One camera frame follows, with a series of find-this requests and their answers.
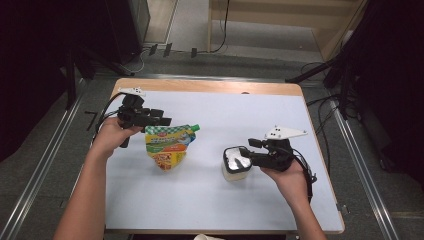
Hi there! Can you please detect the left metal floor rail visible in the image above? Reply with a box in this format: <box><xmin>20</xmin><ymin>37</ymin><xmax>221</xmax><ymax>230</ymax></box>
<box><xmin>0</xmin><ymin>96</ymin><xmax>84</xmax><ymax>240</ymax></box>

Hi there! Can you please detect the person's right hand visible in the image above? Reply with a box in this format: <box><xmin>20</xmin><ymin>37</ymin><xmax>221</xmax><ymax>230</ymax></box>
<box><xmin>260</xmin><ymin>162</ymin><xmax>310</xmax><ymax>205</ymax></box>

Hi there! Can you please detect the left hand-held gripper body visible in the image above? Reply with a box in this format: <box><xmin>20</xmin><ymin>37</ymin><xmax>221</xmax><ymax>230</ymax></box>
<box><xmin>116</xmin><ymin>87</ymin><xmax>152</xmax><ymax>149</ymax></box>

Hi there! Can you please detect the black curtain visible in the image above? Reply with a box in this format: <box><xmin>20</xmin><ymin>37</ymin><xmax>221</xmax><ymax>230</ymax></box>
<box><xmin>0</xmin><ymin>0</ymin><xmax>112</xmax><ymax>163</ymax></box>
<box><xmin>351</xmin><ymin>0</ymin><xmax>424</xmax><ymax>188</ymax></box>

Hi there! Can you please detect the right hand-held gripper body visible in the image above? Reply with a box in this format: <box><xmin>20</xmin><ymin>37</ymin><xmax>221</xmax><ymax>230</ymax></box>
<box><xmin>262</xmin><ymin>125</ymin><xmax>309</xmax><ymax>173</ymax></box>

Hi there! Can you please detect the metal floor rail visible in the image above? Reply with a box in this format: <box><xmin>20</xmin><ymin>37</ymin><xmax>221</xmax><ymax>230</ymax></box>
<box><xmin>0</xmin><ymin>96</ymin><xmax>84</xmax><ymax>240</ymax></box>
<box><xmin>328</xmin><ymin>96</ymin><xmax>401</xmax><ymax>240</ymax></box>

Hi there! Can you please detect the black cabinet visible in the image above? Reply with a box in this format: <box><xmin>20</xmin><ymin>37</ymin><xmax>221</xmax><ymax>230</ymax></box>
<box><xmin>104</xmin><ymin>0</ymin><xmax>151</xmax><ymax>66</ymax></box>

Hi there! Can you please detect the yellow green seasoning pouch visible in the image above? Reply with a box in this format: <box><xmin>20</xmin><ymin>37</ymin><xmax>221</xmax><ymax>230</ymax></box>
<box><xmin>144</xmin><ymin>123</ymin><xmax>201</xmax><ymax>173</ymax></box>

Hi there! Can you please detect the black floor cable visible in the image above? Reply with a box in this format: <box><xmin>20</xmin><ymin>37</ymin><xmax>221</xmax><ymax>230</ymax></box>
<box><xmin>299</xmin><ymin>61</ymin><xmax>348</xmax><ymax>175</ymax></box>

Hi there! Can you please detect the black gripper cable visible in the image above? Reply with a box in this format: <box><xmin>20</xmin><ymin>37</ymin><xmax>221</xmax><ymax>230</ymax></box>
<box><xmin>94</xmin><ymin>92</ymin><xmax>127</xmax><ymax>136</ymax></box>
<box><xmin>292</xmin><ymin>148</ymin><xmax>318</xmax><ymax>204</ymax></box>

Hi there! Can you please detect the hanging black cable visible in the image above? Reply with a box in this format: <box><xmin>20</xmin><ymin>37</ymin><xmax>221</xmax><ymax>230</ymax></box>
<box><xmin>209</xmin><ymin>0</ymin><xmax>232</xmax><ymax>54</ymax></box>

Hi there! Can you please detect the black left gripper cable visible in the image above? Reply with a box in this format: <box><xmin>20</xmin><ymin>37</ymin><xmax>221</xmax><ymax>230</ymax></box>
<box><xmin>94</xmin><ymin>92</ymin><xmax>127</xmax><ymax>136</ymax></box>

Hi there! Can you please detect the light wooden frame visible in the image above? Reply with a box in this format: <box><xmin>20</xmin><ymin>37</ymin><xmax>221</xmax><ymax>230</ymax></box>
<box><xmin>207</xmin><ymin>0</ymin><xmax>368</xmax><ymax>63</ymax></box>

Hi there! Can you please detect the clear container with black lid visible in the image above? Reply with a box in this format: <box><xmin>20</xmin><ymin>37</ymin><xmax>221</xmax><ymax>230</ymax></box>
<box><xmin>221</xmin><ymin>145</ymin><xmax>254</xmax><ymax>183</ymax></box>

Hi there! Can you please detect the black metal stand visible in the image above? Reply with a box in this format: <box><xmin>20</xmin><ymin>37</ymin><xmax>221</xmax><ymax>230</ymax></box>
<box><xmin>59</xmin><ymin>43</ymin><xmax>135</xmax><ymax>112</ymax></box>
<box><xmin>284</xmin><ymin>33</ymin><xmax>355</xmax><ymax>121</ymax></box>

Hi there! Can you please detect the right metal floor rail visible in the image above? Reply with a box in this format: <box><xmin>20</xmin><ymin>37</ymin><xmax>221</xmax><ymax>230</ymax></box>
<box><xmin>328</xmin><ymin>96</ymin><xmax>401</xmax><ymax>240</ymax></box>

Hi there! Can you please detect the person's left hand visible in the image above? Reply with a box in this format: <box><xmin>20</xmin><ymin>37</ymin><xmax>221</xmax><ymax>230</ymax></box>
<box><xmin>90</xmin><ymin>116</ymin><xmax>144</xmax><ymax>161</ymax></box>

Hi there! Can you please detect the grey floor cable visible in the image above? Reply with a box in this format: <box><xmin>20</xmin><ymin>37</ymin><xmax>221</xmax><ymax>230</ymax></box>
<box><xmin>119</xmin><ymin>49</ymin><xmax>148</xmax><ymax>76</ymax></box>

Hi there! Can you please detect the metal strip behind table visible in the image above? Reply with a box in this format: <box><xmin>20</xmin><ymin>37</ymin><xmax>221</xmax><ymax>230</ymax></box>
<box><xmin>93</xmin><ymin>73</ymin><xmax>288</xmax><ymax>83</ymax></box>

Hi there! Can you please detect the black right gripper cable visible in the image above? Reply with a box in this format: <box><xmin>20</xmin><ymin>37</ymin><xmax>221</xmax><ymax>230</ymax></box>
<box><xmin>292</xmin><ymin>148</ymin><xmax>318</xmax><ymax>204</ymax></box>

